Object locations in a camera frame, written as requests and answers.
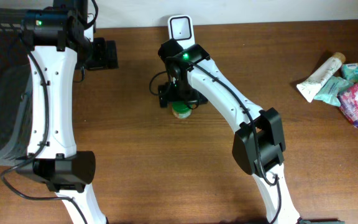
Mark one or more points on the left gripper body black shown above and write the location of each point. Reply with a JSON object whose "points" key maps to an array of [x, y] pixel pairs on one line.
{"points": [[100, 58]]}

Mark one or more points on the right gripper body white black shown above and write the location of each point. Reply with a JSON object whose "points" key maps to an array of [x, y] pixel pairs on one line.
{"points": [[180, 91]]}

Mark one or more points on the green lid jar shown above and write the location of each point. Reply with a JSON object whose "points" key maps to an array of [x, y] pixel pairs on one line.
{"points": [[180, 110]]}

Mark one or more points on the white tube package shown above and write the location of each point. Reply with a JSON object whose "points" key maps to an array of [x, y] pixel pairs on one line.
{"points": [[314, 83]]}

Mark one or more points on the teal pouch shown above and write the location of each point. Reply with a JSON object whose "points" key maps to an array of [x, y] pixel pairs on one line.
{"points": [[331, 89]]}

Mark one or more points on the green white pocket tissue pack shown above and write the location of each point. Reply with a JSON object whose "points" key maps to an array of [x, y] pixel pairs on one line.
{"points": [[350, 72]]}

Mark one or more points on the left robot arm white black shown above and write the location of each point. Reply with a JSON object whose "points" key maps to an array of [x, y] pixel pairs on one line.
{"points": [[59, 40]]}

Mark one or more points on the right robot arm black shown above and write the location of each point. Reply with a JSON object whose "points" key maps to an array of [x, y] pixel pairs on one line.
{"points": [[259, 141]]}

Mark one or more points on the white barcode scanner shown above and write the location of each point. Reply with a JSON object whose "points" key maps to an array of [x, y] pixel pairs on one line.
{"points": [[180, 28]]}

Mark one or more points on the grey plastic basket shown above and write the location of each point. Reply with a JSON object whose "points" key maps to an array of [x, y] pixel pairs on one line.
{"points": [[15, 89]]}

